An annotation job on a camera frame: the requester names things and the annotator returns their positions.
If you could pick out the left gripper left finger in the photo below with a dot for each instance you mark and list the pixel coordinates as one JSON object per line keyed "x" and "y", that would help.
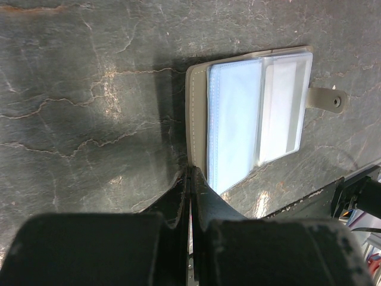
{"x": 172, "y": 256}

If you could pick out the grey card holder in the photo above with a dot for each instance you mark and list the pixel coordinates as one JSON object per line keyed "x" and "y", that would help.
{"x": 224, "y": 106}

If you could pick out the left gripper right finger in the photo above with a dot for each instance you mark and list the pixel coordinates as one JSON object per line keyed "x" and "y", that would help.
{"x": 206, "y": 205}

